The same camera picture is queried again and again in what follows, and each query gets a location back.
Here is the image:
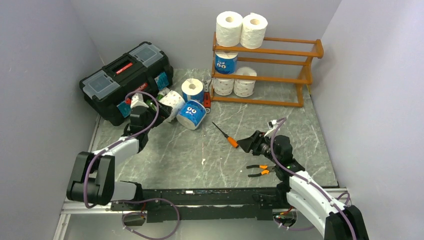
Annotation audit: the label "white roll with red print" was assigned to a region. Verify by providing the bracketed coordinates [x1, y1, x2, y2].
[212, 78, 235, 96]

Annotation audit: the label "red adjustable wrench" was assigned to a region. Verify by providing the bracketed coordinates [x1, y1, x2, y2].
[202, 79, 211, 114]

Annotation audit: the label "orange wooden shelf rack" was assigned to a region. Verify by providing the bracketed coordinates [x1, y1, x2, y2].
[209, 36, 324, 108]

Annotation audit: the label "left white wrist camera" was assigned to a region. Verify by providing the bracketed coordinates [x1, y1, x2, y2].
[125, 93, 149, 110]

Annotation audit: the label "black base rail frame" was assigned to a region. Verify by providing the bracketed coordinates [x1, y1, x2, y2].
[110, 187, 290, 223]

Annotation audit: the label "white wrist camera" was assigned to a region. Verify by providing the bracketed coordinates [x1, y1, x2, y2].
[125, 93, 149, 110]
[264, 118, 286, 137]

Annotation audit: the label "blue wrapped roll upright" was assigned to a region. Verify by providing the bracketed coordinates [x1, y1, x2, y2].
[181, 78, 205, 104]

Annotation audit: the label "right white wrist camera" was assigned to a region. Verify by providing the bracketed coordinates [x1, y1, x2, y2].
[264, 118, 286, 137]

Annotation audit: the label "blue monster-face roll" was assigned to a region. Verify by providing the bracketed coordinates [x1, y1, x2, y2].
[176, 100, 207, 130]

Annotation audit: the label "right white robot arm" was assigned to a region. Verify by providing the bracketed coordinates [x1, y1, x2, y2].
[237, 131, 369, 240]

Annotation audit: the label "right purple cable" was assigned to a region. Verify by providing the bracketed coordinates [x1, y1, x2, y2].
[269, 117, 358, 240]

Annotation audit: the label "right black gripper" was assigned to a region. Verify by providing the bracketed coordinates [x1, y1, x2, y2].
[236, 130, 280, 165]

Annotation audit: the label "black orange screwdriver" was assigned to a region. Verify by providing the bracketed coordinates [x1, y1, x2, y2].
[212, 122, 239, 149]

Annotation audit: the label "white dotted roll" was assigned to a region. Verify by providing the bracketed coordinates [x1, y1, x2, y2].
[159, 90, 186, 123]

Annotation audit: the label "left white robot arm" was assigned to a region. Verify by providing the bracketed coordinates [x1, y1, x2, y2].
[66, 103, 173, 210]

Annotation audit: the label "green small object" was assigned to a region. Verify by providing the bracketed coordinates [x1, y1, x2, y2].
[146, 87, 170, 110]

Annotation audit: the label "blue paper roll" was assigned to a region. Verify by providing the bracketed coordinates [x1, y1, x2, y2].
[214, 50, 238, 75]

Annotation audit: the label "orange black pliers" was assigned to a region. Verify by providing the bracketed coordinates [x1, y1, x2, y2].
[246, 164, 276, 178]

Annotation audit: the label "black plastic toolbox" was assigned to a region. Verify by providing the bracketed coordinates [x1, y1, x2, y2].
[79, 41, 174, 126]

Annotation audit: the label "white paper towel roll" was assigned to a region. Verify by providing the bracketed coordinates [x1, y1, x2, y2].
[240, 12, 268, 49]
[215, 11, 243, 47]
[233, 66, 257, 98]

